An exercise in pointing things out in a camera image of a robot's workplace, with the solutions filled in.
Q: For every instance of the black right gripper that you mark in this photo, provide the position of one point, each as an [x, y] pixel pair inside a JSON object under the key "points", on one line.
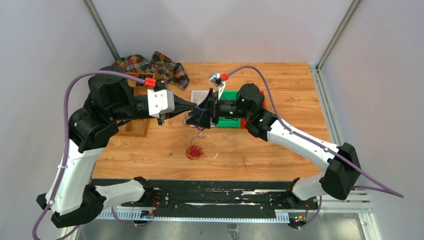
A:
{"points": [[211, 104]]}

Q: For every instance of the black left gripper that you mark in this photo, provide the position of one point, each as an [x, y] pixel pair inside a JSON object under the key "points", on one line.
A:
{"points": [[180, 104]]}

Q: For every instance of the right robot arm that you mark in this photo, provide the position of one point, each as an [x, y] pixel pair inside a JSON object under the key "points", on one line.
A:
{"points": [[339, 164]]}

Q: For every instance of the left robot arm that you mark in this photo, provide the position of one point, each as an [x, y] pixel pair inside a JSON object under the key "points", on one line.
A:
{"points": [[73, 200]]}

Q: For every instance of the white plastic bin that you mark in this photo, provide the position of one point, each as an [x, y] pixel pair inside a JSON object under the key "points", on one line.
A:
{"points": [[198, 96]]}

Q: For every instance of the green plastic bin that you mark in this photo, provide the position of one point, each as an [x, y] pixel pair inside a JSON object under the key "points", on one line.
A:
{"points": [[226, 122]]}

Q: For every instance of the plaid cloth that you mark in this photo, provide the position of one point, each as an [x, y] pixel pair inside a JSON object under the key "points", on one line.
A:
{"points": [[159, 64]]}

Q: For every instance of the wooden compartment tray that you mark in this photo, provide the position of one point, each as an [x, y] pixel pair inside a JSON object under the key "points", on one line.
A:
{"points": [[136, 128]]}

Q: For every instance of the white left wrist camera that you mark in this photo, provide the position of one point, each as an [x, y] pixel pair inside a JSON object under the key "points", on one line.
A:
{"points": [[160, 99]]}

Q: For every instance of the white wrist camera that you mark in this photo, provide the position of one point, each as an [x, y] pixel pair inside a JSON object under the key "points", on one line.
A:
{"points": [[160, 99], [219, 81]]}

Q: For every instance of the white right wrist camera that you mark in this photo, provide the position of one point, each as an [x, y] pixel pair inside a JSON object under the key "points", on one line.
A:
{"points": [[219, 81]]}

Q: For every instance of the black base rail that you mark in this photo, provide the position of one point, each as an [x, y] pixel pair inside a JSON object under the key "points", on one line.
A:
{"points": [[232, 202]]}

